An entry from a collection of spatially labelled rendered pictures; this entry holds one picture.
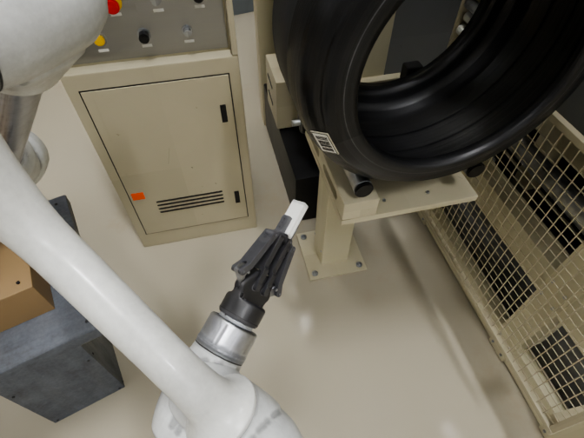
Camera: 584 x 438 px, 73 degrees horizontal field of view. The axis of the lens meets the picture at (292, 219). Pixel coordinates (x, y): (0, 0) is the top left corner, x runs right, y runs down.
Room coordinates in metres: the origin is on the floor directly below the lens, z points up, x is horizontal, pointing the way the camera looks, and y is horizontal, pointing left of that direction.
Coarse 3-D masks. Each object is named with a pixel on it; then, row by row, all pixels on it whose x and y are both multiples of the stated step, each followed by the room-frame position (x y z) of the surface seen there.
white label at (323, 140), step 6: (312, 132) 0.59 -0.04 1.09; (318, 132) 0.58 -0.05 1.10; (318, 138) 0.58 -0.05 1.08; (324, 138) 0.57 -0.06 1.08; (330, 138) 0.57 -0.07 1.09; (318, 144) 0.59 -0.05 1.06; (324, 144) 0.58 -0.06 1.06; (330, 144) 0.57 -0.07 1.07; (324, 150) 0.59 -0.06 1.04; (330, 150) 0.58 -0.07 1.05; (336, 150) 0.57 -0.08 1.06
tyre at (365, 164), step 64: (320, 0) 0.60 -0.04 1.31; (384, 0) 0.57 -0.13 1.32; (512, 0) 0.94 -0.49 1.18; (576, 0) 0.81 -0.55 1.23; (320, 64) 0.57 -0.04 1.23; (448, 64) 0.93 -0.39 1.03; (512, 64) 0.86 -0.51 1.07; (576, 64) 0.66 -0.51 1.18; (320, 128) 0.58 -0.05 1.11; (384, 128) 0.83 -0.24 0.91; (448, 128) 0.79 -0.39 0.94; (512, 128) 0.65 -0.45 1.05
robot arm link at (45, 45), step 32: (0, 0) 0.42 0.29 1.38; (32, 0) 0.45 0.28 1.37; (64, 0) 0.48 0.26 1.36; (96, 0) 0.52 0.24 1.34; (0, 32) 0.40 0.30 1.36; (32, 32) 0.43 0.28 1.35; (64, 32) 0.46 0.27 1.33; (96, 32) 0.52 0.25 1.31; (0, 64) 0.39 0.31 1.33; (32, 64) 0.42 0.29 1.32; (64, 64) 0.48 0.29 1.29; (0, 96) 0.48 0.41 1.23; (32, 96) 0.51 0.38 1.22; (0, 128) 0.52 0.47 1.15; (32, 160) 0.66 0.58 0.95
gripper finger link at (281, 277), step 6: (288, 252) 0.42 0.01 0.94; (294, 252) 0.41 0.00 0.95; (288, 258) 0.40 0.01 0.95; (282, 264) 0.39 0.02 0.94; (288, 264) 0.39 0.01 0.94; (282, 270) 0.38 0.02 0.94; (276, 276) 0.38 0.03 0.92; (282, 276) 0.38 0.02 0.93; (276, 282) 0.37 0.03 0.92; (282, 282) 0.37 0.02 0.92; (276, 288) 0.36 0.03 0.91; (276, 294) 0.35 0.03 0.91
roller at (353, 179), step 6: (348, 174) 0.66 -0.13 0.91; (354, 174) 0.65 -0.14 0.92; (348, 180) 0.65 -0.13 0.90; (354, 180) 0.64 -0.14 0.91; (360, 180) 0.63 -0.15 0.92; (366, 180) 0.63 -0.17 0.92; (354, 186) 0.62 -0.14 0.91; (360, 186) 0.61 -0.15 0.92; (366, 186) 0.61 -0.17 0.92; (372, 186) 0.62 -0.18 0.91; (354, 192) 0.62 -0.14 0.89; (360, 192) 0.61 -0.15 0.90; (366, 192) 0.62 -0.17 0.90
